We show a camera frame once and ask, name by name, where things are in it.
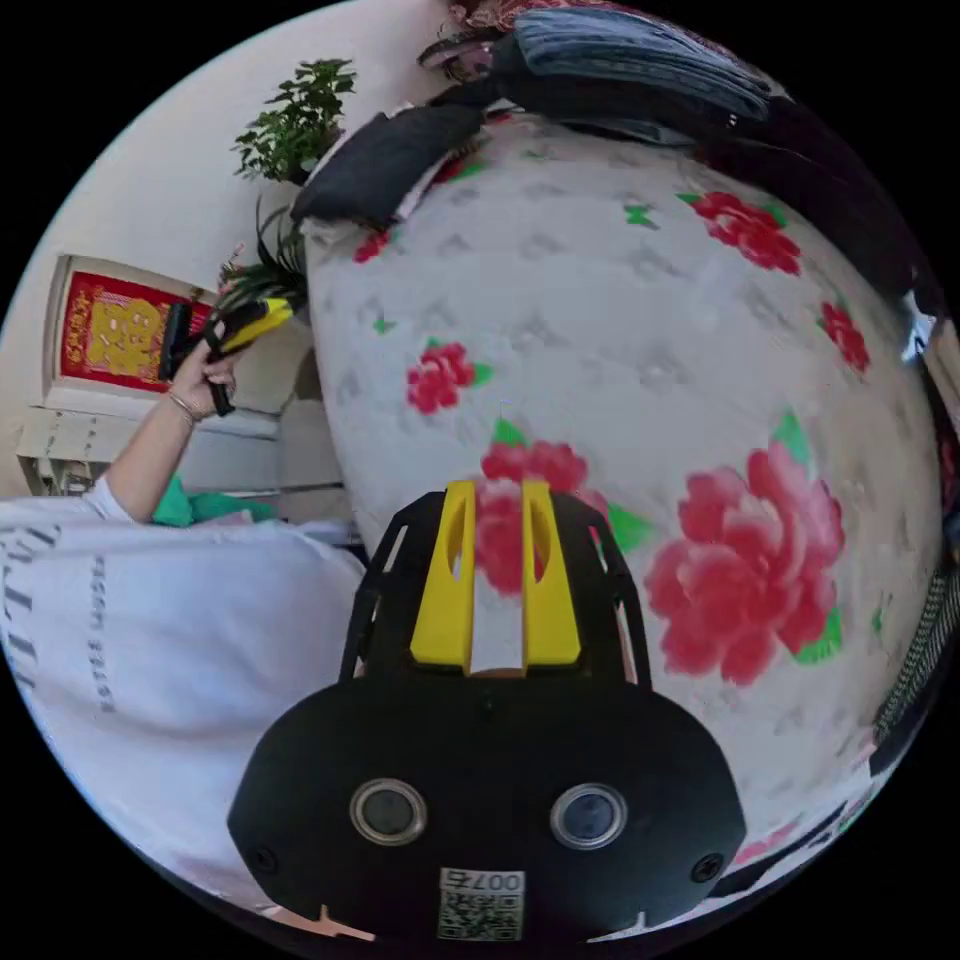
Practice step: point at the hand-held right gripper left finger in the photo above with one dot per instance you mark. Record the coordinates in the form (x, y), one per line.
(444, 592)

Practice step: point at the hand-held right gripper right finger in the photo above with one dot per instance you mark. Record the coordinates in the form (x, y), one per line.
(553, 600)

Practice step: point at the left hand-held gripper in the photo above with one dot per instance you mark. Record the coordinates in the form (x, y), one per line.
(219, 341)

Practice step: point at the person's left forearm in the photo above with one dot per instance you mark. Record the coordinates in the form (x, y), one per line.
(146, 457)

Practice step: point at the long-leaved green plant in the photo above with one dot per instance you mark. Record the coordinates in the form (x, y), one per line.
(266, 270)

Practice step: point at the person's left hand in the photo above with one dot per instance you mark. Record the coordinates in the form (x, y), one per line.
(196, 382)

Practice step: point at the white cupboard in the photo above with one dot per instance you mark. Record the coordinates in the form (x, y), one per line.
(240, 442)

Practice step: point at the red gold framed picture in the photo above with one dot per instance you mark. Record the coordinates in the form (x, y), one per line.
(112, 330)

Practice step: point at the dark gray garment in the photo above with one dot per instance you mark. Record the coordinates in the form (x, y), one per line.
(382, 165)

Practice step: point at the leafy green plant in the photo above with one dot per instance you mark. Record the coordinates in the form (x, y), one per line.
(300, 124)

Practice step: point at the green cloth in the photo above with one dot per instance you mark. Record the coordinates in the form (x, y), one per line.
(202, 510)

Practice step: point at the bed with red flower sheet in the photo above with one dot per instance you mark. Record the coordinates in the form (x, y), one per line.
(600, 337)

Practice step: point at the person's body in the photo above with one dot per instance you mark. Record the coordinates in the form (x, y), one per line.
(165, 652)

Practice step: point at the black white checked garment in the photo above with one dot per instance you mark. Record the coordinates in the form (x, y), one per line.
(916, 660)

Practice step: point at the pile of clothes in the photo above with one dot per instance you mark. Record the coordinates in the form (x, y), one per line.
(622, 60)

